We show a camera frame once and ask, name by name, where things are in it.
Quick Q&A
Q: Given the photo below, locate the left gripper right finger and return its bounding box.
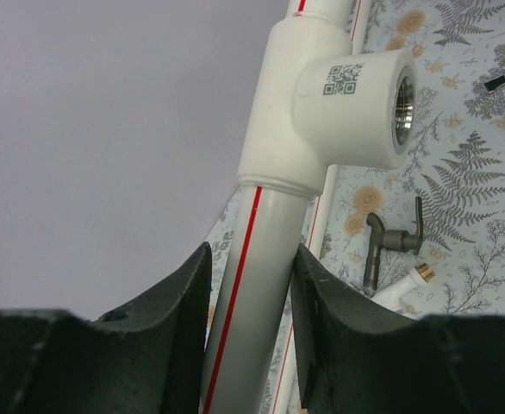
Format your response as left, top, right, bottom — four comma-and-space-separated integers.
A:
290, 247, 505, 413

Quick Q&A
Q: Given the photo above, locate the white plastic faucet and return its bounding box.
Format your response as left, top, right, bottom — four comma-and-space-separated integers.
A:
371, 263, 435, 313

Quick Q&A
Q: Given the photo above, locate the dark short faucet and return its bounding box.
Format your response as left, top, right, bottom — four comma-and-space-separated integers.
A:
363, 196, 424, 291

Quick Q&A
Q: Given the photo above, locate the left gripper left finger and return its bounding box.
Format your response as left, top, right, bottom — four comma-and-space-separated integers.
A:
0, 243, 212, 413

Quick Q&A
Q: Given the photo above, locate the white pipe frame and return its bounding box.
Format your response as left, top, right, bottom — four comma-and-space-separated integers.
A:
199, 1, 416, 413

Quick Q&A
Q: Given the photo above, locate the floral table mat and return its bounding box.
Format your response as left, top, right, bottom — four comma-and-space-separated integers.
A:
204, 0, 505, 414

